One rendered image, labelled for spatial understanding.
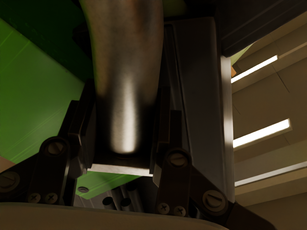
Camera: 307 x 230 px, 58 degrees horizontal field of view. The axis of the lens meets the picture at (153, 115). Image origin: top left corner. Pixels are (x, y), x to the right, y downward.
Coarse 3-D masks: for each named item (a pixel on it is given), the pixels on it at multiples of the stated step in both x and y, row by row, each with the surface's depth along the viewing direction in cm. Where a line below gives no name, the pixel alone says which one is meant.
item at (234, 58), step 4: (248, 48) 301; (240, 52) 298; (232, 56) 294; (236, 56) 296; (240, 56) 298; (232, 60) 295; (236, 60) 296; (232, 64) 294; (232, 68) 287; (232, 72) 287; (232, 76) 288
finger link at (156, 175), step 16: (160, 96) 14; (160, 112) 13; (176, 112) 14; (160, 128) 12; (176, 128) 14; (160, 144) 12; (176, 144) 13; (160, 160) 12; (192, 176) 12; (192, 192) 11; (208, 192) 11; (192, 208) 12; (208, 208) 11; (224, 208) 11
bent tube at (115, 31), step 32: (96, 0) 9; (128, 0) 9; (160, 0) 10; (96, 32) 10; (128, 32) 10; (160, 32) 11; (96, 64) 11; (128, 64) 11; (160, 64) 12; (96, 96) 13; (128, 96) 12; (128, 128) 13; (96, 160) 15; (128, 160) 15
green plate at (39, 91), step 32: (0, 0) 14; (32, 0) 18; (64, 0) 20; (0, 32) 14; (32, 32) 15; (64, 32) 19; (0, 64) 15; (32, 64) 15; (64, 64) 15; (0, 96) 17; (32, 96) 17; (64, 96) 17; (0, 128) 19; (32, 128) 19; (96, 192) 25
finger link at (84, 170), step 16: (80, 96) 13; (80, 112) 13; (96, 112) 14; (64, 128) 13; (80, 128) 12; (96, 128) 15; (80, 144) 12; (96, 144) 15; (32, 160) 12; (80, 160) 13; (0, 176) 11; (16, 176) 11; (0, 192) 11; (16, 192) 11
